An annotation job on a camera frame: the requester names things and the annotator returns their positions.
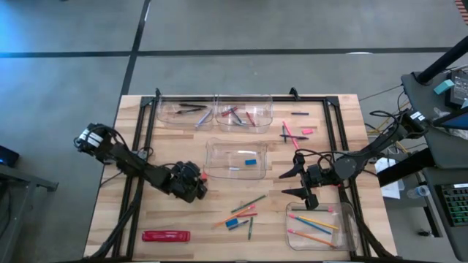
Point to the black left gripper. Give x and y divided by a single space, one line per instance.
184 182

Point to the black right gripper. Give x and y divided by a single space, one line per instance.
320 176

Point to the orange eraser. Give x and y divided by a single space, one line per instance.
204 176

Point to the grey pencil with pink eraser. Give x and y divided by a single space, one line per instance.
311 209

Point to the blue pencil with pink eraser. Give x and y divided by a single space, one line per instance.
311 224

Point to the pink pen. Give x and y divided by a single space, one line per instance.
301 137

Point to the yellow pencil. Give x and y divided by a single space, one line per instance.
321 223

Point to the orange pencil with pink eraser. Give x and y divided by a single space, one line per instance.
311 237
223 223

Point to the blue eraser with white print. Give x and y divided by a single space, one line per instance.
231 223

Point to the green pencil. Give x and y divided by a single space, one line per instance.
249 203

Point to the dark green pen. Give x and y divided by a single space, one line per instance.
284 129

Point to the dark pen with black grip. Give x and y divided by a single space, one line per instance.
243 223

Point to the red crayon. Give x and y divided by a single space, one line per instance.
250 215
251 119
229 111

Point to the pale grey-blue pen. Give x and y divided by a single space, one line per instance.
203 118

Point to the dark blue pen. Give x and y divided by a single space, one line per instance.
300 113

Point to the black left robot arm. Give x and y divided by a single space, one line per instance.
146 170

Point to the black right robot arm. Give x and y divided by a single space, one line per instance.
369 149

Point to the clear plastic bin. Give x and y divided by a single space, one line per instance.
219 157
347 226
168 120
263 124

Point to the pink eraser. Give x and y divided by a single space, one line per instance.
308 131

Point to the red stapler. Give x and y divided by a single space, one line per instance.
166 236

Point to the white paper sheet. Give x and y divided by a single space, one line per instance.
391 190

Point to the clear water bottle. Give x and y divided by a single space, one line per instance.
420 191

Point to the grey cart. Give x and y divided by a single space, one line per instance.
420 95

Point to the black keyboard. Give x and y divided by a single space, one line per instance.
455 204

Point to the dark tablet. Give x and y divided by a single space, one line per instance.
457 122

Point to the teal box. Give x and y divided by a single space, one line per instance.
444 87

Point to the grey metal stand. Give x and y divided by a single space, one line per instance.
22 179

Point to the black device box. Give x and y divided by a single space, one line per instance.
460 89

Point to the black pole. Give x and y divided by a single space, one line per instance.
442 60

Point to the black device with blue light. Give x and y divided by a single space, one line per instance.
8 156

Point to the red striped object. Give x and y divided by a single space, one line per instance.
462 9

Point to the black aluminium rig frame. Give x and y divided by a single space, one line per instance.
311 98

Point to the black frame clamp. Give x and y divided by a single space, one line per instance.
157 92
294 92

